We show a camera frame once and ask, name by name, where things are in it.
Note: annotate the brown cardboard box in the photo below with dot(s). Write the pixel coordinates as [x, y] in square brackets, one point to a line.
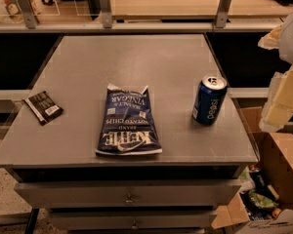
[276, 161]

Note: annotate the right metal bracket post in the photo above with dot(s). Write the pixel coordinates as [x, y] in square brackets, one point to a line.
[221, 17]

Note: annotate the grey drawer cabinet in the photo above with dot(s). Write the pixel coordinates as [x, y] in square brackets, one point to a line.
[76, 78]

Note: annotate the blue pepsi can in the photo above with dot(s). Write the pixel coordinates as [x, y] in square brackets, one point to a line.
[209, 98]

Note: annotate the blue kettle chips bag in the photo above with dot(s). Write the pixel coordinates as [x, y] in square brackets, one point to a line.
[128, 127]

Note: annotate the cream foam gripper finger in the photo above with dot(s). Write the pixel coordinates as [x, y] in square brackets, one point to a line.
[271, 40]
[278, 110]

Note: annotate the left metal bracket post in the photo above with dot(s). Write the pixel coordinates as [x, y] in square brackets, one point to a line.
[28, 13]

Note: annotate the upper grey drawer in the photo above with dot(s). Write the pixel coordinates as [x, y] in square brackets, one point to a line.
[128, 193]

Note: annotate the lower grey drawer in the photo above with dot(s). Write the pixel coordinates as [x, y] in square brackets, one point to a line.
[133, 220]

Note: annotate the grey drawer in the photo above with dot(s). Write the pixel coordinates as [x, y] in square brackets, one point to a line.
[133, 220]
[128, 193]

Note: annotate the black rxbar chocolate bar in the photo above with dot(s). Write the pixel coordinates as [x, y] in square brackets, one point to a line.
[43, 108]

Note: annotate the metal bracket post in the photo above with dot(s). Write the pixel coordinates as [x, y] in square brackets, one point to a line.
[221, 17]
[28, 13]
[107, 20]

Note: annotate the wooden desk top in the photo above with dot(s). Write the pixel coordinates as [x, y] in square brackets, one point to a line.
[196, 9]

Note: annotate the snack packages in box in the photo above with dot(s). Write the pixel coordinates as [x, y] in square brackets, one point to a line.
[258, 196]

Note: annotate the middle metal bracket post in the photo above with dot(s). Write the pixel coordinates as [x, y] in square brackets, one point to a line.
[107, 20]

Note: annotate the black table leg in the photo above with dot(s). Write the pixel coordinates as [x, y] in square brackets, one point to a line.
[30, 226]

